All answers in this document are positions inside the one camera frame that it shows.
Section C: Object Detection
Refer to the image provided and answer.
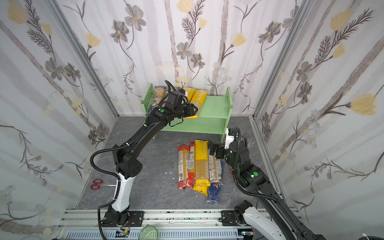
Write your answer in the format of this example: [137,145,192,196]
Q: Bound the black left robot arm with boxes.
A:
[90,81,198,229]

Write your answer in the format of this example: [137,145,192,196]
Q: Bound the green wooden two-tier shelf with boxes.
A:
[140,83,234,143]

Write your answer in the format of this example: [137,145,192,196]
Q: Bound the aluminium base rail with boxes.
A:
[54,209,254,240]

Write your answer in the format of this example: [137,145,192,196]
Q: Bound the yellow spaghetti bag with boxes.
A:
[194,140,211,196]
[183,87,196,103]
[187,90,208,119]

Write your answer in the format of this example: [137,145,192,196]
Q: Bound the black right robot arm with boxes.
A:
[208,127,324,240]

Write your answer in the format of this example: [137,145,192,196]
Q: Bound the red spaghetti bag under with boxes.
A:
[178,145,192,189]

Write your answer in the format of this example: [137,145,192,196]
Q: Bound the red handled scissors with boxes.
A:
[90,179,116,191]

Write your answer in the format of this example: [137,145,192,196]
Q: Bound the clear blue-end spaghetti bag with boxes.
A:
[207,155,223,206]

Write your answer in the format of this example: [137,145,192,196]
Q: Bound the blue clear spaghetti bag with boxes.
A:
[147,86,166,114]

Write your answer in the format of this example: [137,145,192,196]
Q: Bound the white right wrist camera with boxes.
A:
[225,128,235,150]

